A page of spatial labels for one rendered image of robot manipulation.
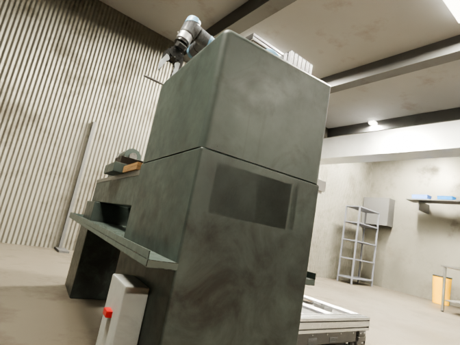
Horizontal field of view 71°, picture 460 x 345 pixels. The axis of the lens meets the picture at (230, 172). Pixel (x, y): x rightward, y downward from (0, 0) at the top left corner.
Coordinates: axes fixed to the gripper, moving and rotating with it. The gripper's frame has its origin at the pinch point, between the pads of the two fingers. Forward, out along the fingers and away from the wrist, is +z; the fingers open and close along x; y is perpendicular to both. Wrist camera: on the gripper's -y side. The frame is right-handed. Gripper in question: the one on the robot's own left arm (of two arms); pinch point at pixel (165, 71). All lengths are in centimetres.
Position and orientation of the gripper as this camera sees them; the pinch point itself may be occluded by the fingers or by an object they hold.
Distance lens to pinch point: 166.8
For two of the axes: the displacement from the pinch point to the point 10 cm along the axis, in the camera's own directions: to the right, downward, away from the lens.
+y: -5.2, 0.6, 8.5
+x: -7.6, -4.8, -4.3
